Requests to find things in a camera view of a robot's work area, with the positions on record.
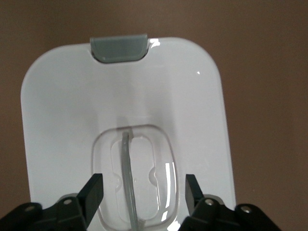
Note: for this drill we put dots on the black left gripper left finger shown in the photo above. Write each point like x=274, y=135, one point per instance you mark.
x=92, y=195

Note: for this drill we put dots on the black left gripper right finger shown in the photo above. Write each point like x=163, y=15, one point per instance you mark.
x=192, y=192

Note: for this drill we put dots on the white box lid grey clips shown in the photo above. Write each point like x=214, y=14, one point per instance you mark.
x=72, y=108

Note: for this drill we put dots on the brown table mat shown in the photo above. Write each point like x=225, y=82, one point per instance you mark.
x=264, y=72

